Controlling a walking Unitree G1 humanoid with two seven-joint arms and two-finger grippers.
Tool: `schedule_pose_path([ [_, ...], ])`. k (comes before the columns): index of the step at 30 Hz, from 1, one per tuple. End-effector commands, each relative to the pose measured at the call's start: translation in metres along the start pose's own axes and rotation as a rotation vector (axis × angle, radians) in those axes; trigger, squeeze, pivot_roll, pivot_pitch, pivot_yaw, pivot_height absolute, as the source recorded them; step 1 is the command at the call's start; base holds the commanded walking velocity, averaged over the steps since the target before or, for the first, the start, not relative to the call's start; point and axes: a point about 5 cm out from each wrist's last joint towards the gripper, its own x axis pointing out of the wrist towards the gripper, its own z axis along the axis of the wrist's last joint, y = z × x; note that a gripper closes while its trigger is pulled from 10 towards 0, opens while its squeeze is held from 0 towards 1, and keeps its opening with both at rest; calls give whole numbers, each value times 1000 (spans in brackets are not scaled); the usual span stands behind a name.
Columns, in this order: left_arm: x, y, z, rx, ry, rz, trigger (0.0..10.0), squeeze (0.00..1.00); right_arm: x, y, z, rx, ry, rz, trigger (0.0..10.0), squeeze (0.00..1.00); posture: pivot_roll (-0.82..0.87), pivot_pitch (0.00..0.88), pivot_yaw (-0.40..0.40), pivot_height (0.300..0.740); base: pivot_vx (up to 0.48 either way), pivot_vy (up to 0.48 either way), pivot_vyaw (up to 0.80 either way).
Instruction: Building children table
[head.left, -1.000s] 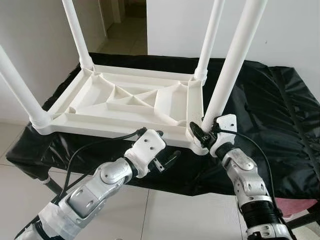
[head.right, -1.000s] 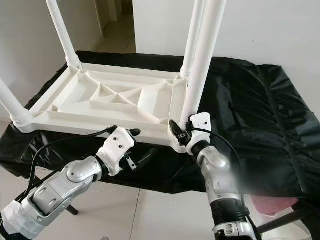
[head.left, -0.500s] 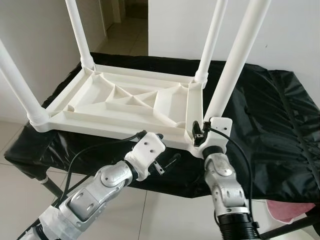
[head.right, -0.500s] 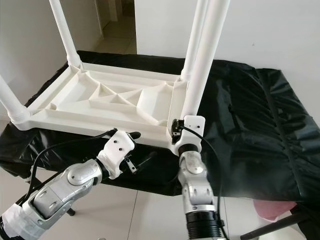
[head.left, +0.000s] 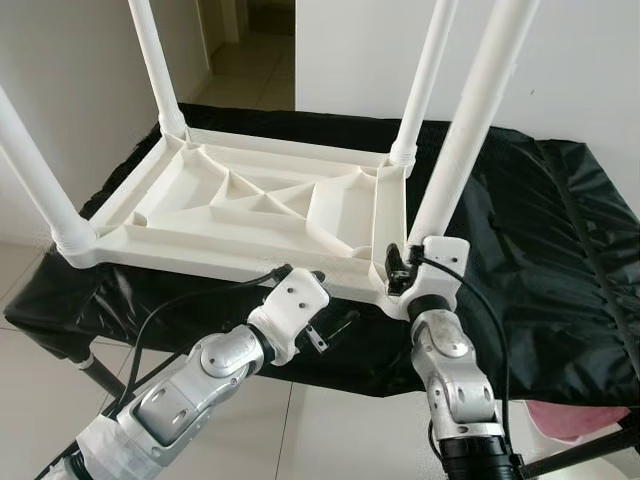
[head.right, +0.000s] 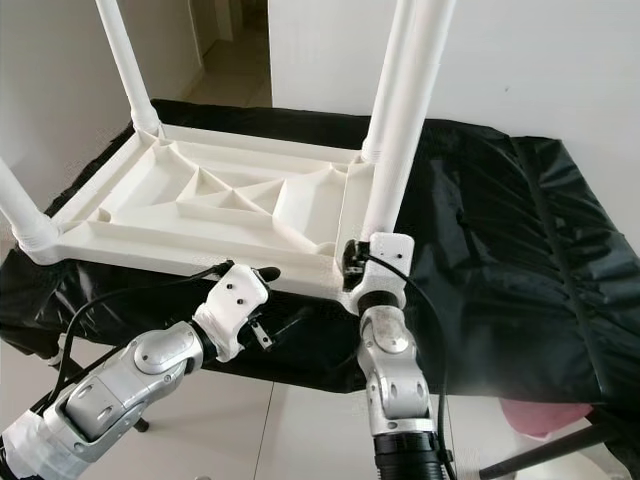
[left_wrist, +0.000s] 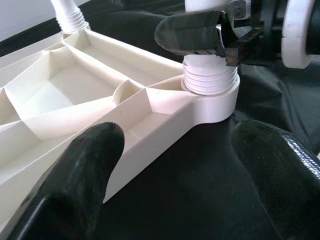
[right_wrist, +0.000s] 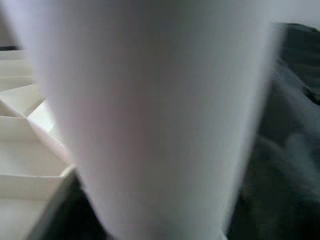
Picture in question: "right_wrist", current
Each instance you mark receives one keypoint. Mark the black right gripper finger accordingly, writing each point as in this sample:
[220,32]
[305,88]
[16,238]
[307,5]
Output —
[67,215]

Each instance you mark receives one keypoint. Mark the white plastic children table top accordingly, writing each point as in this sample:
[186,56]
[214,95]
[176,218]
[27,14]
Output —
[22,155]

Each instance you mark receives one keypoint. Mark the white plastic table leg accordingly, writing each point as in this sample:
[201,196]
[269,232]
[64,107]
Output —
[155,112]

